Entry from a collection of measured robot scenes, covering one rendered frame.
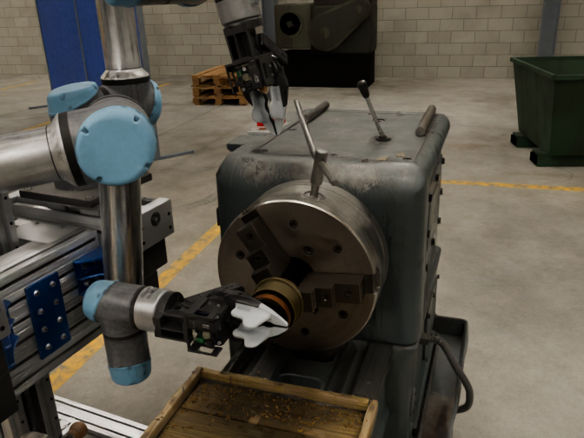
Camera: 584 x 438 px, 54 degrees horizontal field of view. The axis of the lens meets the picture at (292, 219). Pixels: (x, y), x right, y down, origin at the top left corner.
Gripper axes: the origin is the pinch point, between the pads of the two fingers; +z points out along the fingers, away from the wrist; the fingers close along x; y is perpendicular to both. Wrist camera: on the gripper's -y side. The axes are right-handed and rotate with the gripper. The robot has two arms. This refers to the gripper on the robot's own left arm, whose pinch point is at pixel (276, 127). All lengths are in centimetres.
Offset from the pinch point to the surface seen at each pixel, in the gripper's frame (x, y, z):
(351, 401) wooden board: 9, 22, 47
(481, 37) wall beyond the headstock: -9, -991, 65
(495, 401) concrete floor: 17, -102, 142
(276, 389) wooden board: -4.9, 21.9, 44.3
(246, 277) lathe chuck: -9.1, 12.8, 25.1
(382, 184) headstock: 16.9, -3.6, 15.9
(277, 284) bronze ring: 2.0, 22.5, 22.8
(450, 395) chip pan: 15, -31, 86
